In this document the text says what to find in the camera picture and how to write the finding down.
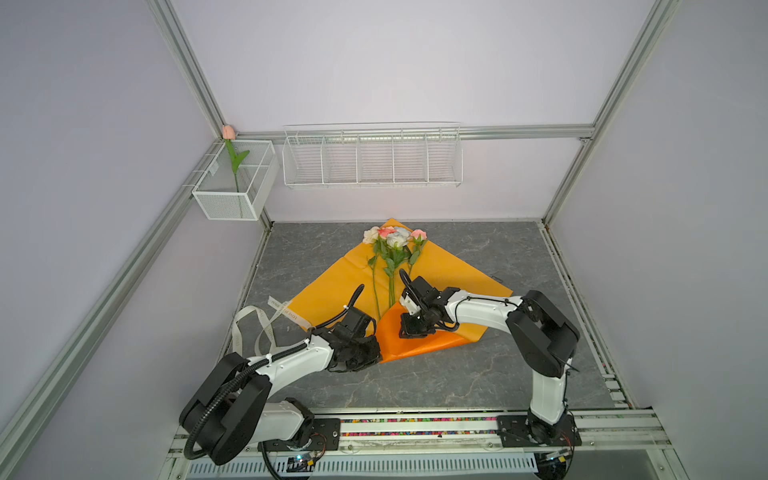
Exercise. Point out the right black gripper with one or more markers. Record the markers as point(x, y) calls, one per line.
point(407, 331)

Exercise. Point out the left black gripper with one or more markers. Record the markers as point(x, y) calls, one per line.
point(374, 355)

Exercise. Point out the orange wrapping paper sheet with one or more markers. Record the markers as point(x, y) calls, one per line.
point(407, 284)

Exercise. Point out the dark pink rose fake flower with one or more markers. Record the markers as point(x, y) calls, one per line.
point(386, 253)

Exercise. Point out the cream rose fake flower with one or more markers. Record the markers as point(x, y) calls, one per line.
point(372, 237)

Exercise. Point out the white rose fake flower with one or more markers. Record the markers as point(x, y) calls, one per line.
point(396, 253)

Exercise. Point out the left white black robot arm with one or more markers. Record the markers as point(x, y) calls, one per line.
point(231, 408)

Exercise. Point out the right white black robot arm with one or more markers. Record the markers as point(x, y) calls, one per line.
point(544, 336)

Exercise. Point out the pink tulip fake flower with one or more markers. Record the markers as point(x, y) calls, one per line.
point(229, 135)

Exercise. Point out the white ribbon strip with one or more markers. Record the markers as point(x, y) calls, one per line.
point(255, 331)

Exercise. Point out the white mesh corner basket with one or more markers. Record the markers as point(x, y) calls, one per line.
point(215, 190)

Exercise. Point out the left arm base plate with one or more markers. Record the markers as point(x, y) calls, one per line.
point(319, 434)

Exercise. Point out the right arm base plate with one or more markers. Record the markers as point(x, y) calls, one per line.
point(526, 430)

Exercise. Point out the white wire wall basket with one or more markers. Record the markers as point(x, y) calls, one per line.
point(386, 154)

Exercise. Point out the aluminium front rail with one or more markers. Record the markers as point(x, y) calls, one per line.
point(476, 430)

